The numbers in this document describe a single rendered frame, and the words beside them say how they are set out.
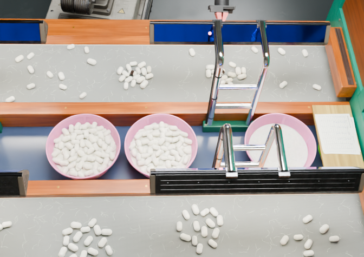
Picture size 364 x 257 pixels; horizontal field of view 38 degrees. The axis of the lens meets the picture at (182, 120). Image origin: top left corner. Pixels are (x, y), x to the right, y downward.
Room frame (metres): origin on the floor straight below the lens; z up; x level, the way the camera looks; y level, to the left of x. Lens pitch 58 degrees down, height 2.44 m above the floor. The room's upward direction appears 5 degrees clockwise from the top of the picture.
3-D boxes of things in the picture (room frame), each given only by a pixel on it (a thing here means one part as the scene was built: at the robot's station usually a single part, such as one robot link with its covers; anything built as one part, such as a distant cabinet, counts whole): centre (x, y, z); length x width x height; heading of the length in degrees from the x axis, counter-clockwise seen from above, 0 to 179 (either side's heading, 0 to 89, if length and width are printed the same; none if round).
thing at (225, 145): (0.76, -0.22, 0.90); 0.20 x 0.19 x 0.45; 97
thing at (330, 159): (1.00, -0.59, 0.77); 0.33 x 0.15 x 0.01; 7
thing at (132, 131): (0.92, 0.07, 0.72); 0.27 x 0.27 x 0.10
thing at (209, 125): (1.15, -0.17, 0.90); 0.20 x 0.19 x 0.45; 97
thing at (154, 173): (0.68, -0.23, 1.08); 0.62 x 0.08 x 0.07; 97
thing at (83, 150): (0.89, 0.34, 0.72); 0.24 x 0.24 x 0.06
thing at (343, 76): (1.34, -0.60, 0.83); 0.30 x 0.06 x 0.07; 7
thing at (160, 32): (1.23, -0.17, 1.08); 0.62 x 0.08 x 0.07; 97
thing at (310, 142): (0.97, -0.37, 0.72); 0.27 x 0.27 x 0.10
